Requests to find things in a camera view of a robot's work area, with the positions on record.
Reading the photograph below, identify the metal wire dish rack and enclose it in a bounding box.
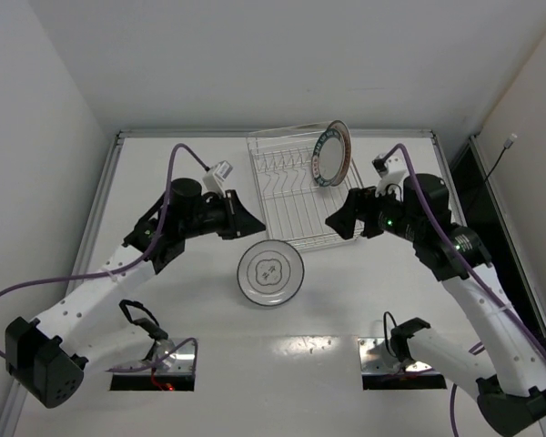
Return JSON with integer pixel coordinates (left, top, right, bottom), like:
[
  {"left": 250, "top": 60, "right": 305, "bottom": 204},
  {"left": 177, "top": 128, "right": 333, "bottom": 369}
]
[{"left": 247, "top": 120, "right": 362, "bottom": 252}]

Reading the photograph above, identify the white plate with black rim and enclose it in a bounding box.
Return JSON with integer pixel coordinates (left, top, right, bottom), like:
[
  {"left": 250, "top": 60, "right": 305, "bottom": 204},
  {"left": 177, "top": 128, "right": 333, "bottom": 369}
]
[{"left": 237, "top": 239, "right": 306, "bottom": 308}]

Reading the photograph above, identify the plate with dark blue rim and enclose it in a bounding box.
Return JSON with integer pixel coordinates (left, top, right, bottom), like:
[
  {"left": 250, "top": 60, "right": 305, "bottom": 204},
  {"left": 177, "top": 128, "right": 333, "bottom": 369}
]
[{"left": 311, "top": 120, "right": 352, "bottom": 188}]

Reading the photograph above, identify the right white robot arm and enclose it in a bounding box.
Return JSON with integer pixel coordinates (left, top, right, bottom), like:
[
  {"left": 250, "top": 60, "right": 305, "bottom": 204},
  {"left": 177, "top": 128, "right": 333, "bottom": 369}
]
[{"left": 326, "top": 152, "right": 546, "bottom": 436}]

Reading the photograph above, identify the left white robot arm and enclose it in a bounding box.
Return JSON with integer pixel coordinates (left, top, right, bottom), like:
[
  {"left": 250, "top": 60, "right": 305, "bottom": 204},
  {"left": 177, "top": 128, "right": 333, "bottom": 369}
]
[{"left": 5, "top": 161, "right": 266, "bottom": 409}]

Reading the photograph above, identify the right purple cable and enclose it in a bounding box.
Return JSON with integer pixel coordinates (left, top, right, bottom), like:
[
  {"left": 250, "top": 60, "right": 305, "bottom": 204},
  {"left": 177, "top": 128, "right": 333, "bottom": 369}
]
[{"left": 381, "top": 143, "right": 546, "bottom": 437}]

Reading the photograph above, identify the purple cable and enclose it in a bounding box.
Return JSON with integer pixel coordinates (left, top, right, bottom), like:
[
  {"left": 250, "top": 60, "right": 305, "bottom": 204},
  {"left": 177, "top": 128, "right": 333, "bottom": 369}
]
[
  {"left": 0, "top": 143, "right": 215, "bottom": 377},
  {"left": 381, "top": 143, "right": 546, "bottom": 437}
]

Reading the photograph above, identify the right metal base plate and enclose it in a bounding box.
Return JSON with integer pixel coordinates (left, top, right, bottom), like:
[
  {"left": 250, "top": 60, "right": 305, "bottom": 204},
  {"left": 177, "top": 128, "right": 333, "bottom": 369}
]
[{"left": 358, "top": 337, "right": 438, "bottom": 377}]

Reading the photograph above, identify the metal base plate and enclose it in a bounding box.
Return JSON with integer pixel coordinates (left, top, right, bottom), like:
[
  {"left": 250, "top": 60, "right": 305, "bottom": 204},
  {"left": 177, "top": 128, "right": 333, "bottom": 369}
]
[
  {"left": 107, "top": 338, "right": 198, "bottom": 377},
  {"left": 358, "top": 337, "right": 438, "bottom": 377}
]

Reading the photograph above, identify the black usb cable on wall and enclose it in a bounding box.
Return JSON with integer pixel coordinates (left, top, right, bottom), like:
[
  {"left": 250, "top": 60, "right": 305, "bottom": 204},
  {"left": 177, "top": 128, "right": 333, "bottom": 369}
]
[{"left": 481, "top": 132, "right": 518, "bottom": 181}]

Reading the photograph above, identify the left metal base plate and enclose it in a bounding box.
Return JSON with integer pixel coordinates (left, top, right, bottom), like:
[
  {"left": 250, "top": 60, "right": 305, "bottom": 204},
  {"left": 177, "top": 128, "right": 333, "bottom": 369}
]
[{"left": 107, "top": 338, "right": 198, "bottom": 377}]

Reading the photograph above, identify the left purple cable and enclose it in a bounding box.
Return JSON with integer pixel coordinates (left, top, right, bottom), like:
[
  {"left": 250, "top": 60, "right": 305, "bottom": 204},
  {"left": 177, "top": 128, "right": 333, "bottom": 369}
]
[{"left": 0, "top": 143, "right": 215, "bottom": 377}]

